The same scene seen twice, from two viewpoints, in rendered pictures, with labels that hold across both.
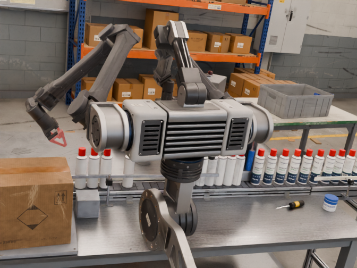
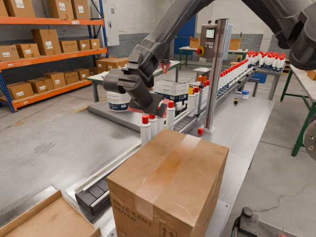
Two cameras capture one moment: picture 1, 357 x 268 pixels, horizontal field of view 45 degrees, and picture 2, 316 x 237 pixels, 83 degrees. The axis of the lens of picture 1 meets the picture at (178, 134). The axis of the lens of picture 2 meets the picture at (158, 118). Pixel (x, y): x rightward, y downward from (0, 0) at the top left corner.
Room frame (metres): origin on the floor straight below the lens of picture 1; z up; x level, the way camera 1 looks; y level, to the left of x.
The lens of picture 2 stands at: (1.18, 0.81, 1.46)
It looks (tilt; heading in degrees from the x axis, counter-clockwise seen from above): 27 degrees down; 326
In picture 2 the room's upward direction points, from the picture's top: straight up
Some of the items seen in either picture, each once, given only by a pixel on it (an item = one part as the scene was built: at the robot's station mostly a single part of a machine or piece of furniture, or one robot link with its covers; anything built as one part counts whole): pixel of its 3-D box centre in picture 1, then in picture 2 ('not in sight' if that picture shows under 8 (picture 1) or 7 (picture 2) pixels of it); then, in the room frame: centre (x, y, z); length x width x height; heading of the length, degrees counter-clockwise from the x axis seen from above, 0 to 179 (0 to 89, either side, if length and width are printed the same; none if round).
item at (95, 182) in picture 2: (115, 176); (169, 128); (1.86, 0.27, 0.96); 1.07 x 0.01 x 0.01; 109
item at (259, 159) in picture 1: (257, 166); not in sight; (2.15, -0.45, 0.98); 0.05 x 0.05 x 0.20
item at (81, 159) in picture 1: (81, 167); (146, 134); (1.84, 0.43, 0.98); 0.05 x 0.05 x 0.20
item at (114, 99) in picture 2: not in sight; (120, 98); (2.46, 0.30, 0.95); 0.20 x 0.20 x 0.14
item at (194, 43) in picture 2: not in sight; (195, 42); (6.07, -4.17, 0.97); 0.47 x 0.41 x 0.37; 114
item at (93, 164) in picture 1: (93, 167); (152, 129); (1.86, 0.38, 0.98); 0.05 x 0.05 x 0.20
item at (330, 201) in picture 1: (330, 202); (244, 94); (2.07, -0.85, 0.87); 0.07 x 0.07 x 0.07
